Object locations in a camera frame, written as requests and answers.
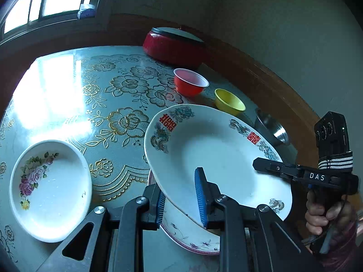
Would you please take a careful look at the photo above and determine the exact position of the large white plate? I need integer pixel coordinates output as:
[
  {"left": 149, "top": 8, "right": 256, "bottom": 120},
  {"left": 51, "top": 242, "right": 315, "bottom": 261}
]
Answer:
[{"left": 144, "top": 104, "right": 292, "bottom": 225}]

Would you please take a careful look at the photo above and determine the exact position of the white plate with purple rim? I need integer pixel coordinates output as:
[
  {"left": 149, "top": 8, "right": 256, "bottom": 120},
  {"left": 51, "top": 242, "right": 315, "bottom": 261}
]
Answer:
[{"left": 147, "top": 170, "right": 221, "bottom": 255}]

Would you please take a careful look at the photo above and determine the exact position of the yellow plastic bowl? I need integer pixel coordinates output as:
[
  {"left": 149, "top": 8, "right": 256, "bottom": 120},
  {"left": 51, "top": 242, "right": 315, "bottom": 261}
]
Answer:
[{"left": 214, "top": 88, "right": 246, "bottom": 116}]

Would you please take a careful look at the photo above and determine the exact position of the small blue-white object on sill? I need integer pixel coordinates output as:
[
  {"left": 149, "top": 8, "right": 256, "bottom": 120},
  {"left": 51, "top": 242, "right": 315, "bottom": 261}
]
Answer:
[{"left": 77, "top": 4, "right": 96, "bottom": 20}]

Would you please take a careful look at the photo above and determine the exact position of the white bowl with pink flowers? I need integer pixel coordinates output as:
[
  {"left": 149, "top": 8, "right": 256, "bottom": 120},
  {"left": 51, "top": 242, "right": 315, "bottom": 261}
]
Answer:
[{"left": 9, "top": 140, "right": 92, "bottom": 243}]

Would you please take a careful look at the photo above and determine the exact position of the person's right hand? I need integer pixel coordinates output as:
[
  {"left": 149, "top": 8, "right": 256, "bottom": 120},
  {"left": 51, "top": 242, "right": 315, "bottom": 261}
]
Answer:
[{"left": 305, "top": 190, "right": 357, "bottom": 235}]

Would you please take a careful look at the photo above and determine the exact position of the floral gold-patterned tablecloth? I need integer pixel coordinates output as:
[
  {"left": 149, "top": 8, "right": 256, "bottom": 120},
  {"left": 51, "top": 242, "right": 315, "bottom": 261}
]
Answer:
[{"left": 0, "top": 45, "right": 299, "bottom": 272}]

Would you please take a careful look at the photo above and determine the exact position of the red plastic bowl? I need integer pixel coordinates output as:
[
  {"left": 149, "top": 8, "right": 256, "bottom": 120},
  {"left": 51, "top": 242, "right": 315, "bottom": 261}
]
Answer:
[{"left": 174, "top": 68, "right": 209, "bottom": 97}]

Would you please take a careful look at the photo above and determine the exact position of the red pot with grey lid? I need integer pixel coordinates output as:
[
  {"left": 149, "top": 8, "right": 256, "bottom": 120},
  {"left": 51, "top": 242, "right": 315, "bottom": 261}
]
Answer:
[{"left": 143, "top": 27, "right": 206, "bottom": 68}]

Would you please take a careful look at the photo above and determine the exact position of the stainless steel bowl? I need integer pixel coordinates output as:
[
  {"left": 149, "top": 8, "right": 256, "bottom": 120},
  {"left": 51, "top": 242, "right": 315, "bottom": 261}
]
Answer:
[{"left": 254, "top": 108, "right": 290, "bottom": 147}]

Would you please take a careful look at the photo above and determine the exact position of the black camera box with strap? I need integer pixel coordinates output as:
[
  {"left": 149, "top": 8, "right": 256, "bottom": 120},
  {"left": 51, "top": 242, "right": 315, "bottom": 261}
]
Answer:
[{"left": 314, "top": 111, "right": 353, "bottom": 172}]

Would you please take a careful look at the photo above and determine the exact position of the window with dark frame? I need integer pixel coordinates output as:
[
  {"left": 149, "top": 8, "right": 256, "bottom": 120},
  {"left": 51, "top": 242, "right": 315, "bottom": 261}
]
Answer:
[{"left": 1, "top": 0, "right": 101, "bottom": 44}]

